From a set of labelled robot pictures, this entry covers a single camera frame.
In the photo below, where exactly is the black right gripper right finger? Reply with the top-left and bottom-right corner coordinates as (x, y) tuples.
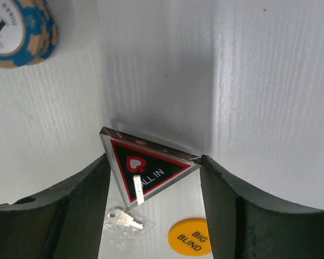
(200, 155), (324, 258)

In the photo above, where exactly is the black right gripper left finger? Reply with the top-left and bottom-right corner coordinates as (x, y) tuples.
(0, 155), (110, 258)

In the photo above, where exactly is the yellow big blind button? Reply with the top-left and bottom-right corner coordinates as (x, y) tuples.
(167, 218), (212, 256)

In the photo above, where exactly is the triangular all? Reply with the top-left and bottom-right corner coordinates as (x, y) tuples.
(99, 127), (201, 209)

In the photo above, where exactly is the stack of poker chips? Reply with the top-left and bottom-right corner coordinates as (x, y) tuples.
(0, 0), (58, 68)

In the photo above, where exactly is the small silver key upper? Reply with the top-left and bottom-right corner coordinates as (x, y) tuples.
(108, 209), (144, 229)

